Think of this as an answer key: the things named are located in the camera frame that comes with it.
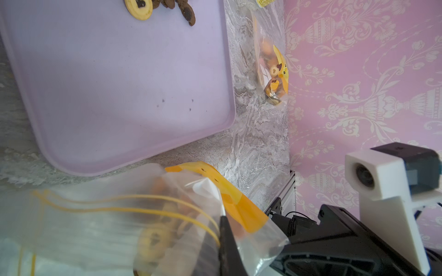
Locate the ziploc bag with yellow chick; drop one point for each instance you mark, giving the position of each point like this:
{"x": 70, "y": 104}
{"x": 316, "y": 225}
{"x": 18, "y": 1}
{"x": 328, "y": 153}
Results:
{"x": 149, "y": 221}

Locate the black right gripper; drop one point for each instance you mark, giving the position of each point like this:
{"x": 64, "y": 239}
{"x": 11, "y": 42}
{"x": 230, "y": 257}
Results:
{"x": 337, "y": 245}

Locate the yellow tin can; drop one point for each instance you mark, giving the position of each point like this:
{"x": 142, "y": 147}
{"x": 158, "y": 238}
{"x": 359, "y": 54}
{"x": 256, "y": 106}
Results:
{"x": 264, "y": 3}

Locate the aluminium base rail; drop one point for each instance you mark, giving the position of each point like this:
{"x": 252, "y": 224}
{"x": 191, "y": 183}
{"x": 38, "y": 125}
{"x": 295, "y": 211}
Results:
{"x": 285, "y": 201}

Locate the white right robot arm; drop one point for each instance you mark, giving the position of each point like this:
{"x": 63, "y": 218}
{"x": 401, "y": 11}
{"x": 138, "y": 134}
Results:
{"x": 404, "y": 237}

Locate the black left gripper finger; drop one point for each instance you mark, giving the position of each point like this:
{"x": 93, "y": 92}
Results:
{"x": 229, "y": 257}

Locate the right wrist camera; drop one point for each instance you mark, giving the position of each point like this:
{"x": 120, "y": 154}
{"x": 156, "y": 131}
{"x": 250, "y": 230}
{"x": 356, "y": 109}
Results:
{"x": 393, "y": 170}

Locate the lilac plastic tray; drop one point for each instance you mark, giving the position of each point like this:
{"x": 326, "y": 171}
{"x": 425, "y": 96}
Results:
{"x": 103, "y": 90}

